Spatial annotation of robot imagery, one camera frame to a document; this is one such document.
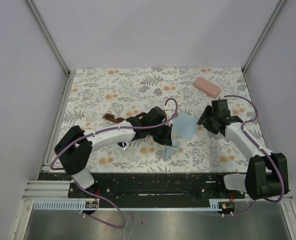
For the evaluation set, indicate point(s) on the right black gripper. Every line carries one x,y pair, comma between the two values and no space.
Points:
207,112

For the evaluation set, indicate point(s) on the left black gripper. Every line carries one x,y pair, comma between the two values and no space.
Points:
166,139

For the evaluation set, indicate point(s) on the light blue cleaning cloth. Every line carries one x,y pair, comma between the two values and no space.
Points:
186,127

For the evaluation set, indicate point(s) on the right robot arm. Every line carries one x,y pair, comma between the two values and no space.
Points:
267,172

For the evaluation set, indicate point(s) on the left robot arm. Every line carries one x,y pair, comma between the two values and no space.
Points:
74,149

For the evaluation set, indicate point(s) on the pink glasses case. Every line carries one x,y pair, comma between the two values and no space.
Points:
207,87

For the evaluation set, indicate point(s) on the floral table mat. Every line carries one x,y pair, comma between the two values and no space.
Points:
126,92

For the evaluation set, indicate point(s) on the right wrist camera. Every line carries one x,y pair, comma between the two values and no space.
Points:
220,109

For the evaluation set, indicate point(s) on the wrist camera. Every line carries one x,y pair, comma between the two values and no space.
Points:
220,109
150,117

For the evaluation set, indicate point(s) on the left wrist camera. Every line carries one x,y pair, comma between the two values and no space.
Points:
150,117

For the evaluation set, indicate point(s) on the white frame sunglasses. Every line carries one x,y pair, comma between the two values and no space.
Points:
124,145

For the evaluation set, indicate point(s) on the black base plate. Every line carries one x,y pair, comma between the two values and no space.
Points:
187,187

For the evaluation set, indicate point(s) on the white slotted cable duct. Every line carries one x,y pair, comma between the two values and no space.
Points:
141,205

